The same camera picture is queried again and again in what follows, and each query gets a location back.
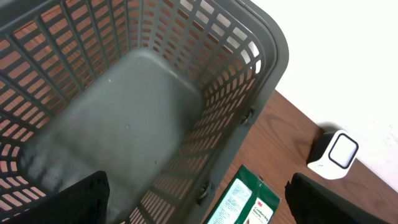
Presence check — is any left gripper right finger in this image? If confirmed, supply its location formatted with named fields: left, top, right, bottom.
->
left=285, top=172, right=392, bottom=224

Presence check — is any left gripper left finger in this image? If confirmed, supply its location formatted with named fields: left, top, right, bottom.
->
left=6, top=170, right=110, bottom=224

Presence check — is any green 3M gloves pack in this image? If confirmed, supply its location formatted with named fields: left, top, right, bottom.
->
left=204, top=165, right=280, bottom=224

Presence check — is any white barcode scanner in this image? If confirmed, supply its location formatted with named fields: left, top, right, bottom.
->
left=307, top=130, right=359, bottom=180

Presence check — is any grey plastic mesh basket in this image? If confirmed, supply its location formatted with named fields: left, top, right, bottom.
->
left=1, top=0, right=289, bottom=223

